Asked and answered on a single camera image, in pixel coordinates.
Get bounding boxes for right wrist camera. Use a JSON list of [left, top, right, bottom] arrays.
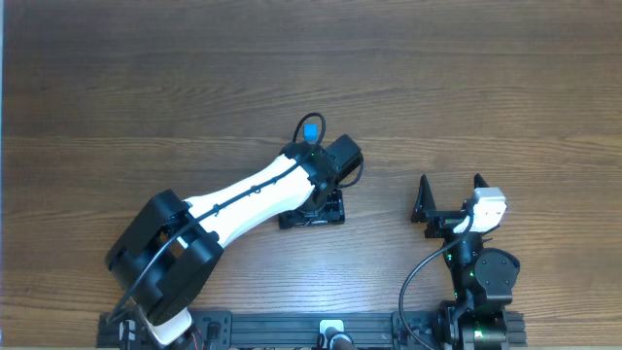
[[453, 187, 508, 234]]

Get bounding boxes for mounting rail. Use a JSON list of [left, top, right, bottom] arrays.
[[96, 310, 529, 349]]

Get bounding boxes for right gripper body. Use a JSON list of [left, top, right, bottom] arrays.
[[422, 209, 469, 240]]

